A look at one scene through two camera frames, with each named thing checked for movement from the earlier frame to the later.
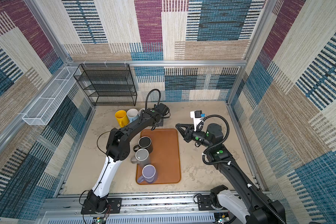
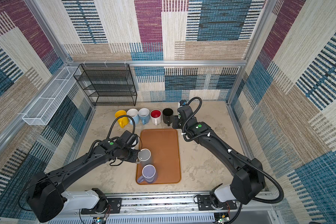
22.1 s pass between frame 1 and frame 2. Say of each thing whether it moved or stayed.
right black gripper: moved
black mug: moved
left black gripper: moved
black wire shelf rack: stayed
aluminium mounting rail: stayed
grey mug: stayed
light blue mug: stayed
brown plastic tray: stayed
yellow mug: stayed
